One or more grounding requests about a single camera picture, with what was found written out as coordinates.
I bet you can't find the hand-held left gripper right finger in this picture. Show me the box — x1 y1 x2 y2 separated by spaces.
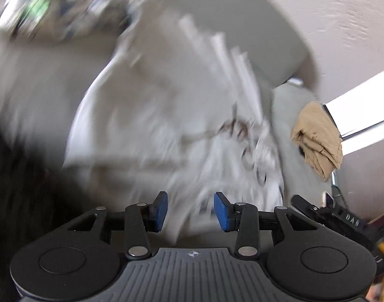
213 191 312 260

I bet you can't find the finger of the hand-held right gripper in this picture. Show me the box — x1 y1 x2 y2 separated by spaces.
291 195 325 224

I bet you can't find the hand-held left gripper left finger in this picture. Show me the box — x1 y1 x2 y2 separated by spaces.
67 191 169 260

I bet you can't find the beige garment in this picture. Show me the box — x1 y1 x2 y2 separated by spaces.
290 101 344 182

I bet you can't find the white printed garment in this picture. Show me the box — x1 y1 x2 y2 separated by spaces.
62 9 286 243

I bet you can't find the grey metal tube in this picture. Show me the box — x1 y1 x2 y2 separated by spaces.
331 169 347 205

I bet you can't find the bright window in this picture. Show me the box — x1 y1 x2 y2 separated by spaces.
323 68 384 139

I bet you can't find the light grey sofa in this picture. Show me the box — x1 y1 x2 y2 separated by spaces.
0 0 346 238

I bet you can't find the dark shelf with clutter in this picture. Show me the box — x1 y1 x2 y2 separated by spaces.
0 0 143 42

